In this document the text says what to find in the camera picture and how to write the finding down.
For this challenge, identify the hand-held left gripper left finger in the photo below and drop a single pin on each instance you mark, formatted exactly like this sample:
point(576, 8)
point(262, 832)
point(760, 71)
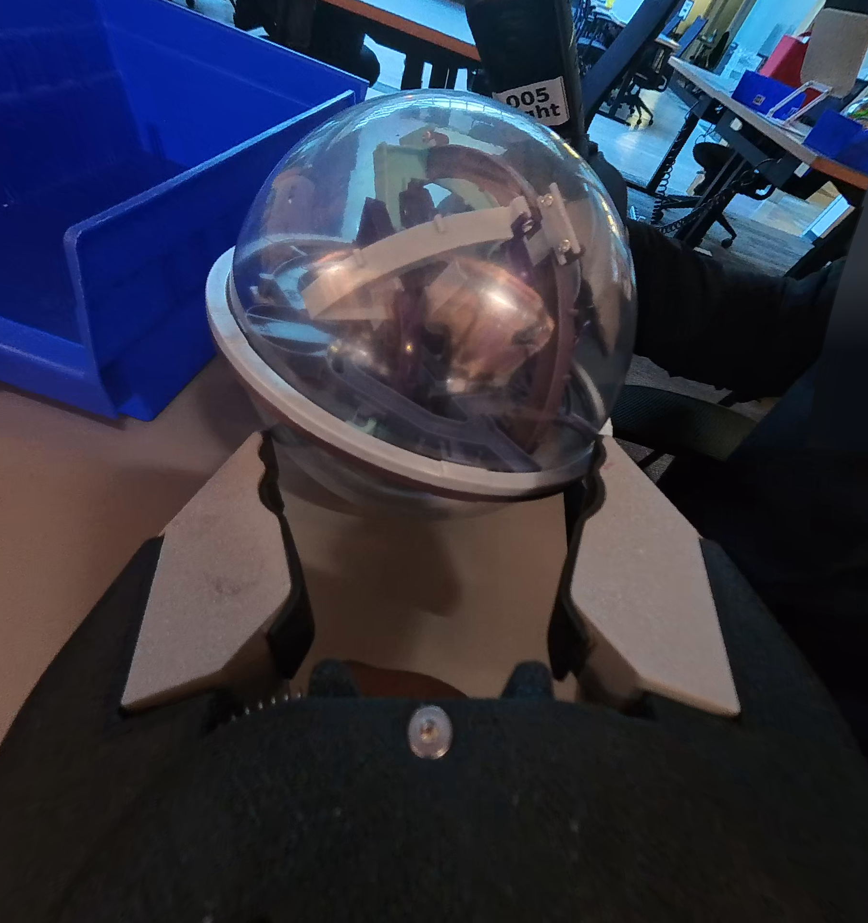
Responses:
point(203, 598)

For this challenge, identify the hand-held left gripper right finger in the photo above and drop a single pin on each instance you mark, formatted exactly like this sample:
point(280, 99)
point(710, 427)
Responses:
point(650, 606)

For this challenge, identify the person's right forearm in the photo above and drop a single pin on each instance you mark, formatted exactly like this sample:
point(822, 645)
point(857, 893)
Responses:
point(729, 317)

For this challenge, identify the person's left hand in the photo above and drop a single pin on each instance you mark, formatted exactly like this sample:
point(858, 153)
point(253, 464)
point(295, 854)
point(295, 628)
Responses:
point(405, 681)

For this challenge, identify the white office desk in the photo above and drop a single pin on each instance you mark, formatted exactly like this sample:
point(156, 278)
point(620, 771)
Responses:
point(751, 122)
point(419, 29)

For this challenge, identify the person's black clothing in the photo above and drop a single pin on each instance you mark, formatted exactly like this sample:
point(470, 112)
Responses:
point(801, 541)

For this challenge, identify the small blue storage bin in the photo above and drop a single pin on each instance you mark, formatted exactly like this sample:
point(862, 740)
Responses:
point(762, 90)
point(848, 140)

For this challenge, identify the red box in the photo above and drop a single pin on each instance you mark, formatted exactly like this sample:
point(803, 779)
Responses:
point(783, 58)

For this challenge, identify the clear acrylic stand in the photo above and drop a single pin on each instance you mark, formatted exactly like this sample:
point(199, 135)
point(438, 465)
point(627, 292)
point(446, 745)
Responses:
point(794, 104)

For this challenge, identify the large blue plastic bin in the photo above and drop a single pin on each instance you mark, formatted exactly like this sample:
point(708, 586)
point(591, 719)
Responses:
point(80, 180)

